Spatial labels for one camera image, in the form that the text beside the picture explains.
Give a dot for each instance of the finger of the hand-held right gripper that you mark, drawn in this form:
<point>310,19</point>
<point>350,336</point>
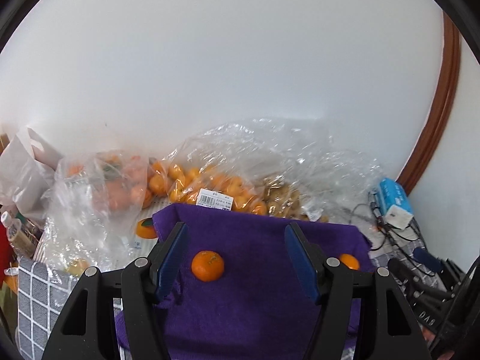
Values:
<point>408,275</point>
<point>429,258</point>

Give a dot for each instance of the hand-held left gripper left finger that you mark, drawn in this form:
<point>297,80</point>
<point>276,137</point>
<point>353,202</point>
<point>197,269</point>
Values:
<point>172,258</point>

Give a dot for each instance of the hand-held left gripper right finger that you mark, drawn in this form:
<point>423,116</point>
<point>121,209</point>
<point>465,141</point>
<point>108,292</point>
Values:
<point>300,258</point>

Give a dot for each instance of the mandarin orange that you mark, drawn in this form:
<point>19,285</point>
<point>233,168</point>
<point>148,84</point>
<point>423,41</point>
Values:
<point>349,261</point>
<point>207,266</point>

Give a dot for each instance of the clear bag of mandarins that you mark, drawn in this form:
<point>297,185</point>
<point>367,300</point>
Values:
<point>180,183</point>

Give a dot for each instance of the persimmon with green calyx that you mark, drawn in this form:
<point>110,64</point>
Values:
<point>147,228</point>

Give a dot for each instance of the white charger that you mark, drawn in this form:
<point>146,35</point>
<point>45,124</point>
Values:
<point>398,217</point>

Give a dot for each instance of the purple towel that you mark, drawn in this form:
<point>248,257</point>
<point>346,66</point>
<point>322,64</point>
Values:
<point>255,307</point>

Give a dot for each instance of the clear bag of kiwis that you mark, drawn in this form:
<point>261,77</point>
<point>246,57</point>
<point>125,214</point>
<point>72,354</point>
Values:
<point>281,195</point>

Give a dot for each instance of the blue tissue pack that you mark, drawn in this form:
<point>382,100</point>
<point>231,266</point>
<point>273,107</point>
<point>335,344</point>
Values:
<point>392,195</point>

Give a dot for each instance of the clear bag of persimmons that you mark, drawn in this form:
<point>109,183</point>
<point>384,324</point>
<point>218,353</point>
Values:
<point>116,191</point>

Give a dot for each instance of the yellow citrus fruit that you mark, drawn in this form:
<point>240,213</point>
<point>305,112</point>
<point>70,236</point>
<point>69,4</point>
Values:
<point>77,266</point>

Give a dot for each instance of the large clear plastic bag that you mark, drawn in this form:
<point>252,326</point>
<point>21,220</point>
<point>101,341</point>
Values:
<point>318,157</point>

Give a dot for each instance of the grey checked blanket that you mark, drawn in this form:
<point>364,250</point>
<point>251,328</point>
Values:
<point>33,307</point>

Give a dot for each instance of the clear plastic bottle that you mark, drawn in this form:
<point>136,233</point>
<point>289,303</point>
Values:
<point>17,234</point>

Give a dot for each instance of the red package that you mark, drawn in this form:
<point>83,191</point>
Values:
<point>2,247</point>

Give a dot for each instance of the white paper bag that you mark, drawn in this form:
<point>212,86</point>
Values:
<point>22,172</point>

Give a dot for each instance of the brown wooden door frame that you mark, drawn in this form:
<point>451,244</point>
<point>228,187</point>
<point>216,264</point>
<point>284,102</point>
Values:
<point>438,112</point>

